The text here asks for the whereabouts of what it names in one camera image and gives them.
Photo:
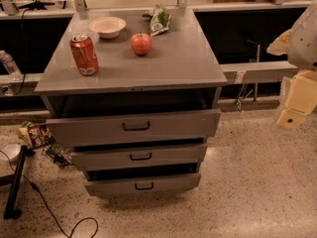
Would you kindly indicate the grey top drawer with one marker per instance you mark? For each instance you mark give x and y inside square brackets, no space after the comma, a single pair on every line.
[123,129]

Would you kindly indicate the clear plastic bottle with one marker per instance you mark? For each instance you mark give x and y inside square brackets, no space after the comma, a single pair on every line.
[10,66]

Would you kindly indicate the green chip bag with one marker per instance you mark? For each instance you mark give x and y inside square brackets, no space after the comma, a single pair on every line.
[159,19]

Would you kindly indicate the orange soda can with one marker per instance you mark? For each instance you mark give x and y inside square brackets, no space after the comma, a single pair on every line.
[84,55]

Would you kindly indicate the grey drawer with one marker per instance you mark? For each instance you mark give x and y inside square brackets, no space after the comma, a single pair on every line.
[139,185]
[123,129]
[139,157]

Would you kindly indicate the black stand leg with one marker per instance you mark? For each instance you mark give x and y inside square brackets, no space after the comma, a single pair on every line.
[10,211]

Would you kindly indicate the brown snack bag on floor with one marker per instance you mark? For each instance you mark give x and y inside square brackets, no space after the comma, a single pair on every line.
[35,135]

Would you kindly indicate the white bowl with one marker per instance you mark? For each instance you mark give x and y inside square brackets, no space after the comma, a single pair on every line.
[107,27]

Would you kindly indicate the red apple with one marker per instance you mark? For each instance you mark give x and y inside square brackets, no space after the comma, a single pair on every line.
[141,44]

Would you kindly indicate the grey bottom drawer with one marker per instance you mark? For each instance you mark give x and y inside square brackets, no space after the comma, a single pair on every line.
[139,185]

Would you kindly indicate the grey drawer cabinet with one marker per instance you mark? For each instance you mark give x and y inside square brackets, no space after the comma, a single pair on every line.
[180,73]

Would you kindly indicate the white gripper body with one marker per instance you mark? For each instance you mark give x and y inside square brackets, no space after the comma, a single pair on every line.
[304,43]

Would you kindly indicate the grey middle drawer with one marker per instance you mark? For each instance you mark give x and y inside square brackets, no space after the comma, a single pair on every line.
[139,157]

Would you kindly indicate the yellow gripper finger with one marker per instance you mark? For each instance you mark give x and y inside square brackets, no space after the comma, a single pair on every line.
[281,45]
[300,100]

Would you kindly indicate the white round object on floor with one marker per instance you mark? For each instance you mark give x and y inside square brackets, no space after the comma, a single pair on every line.
[10,153]

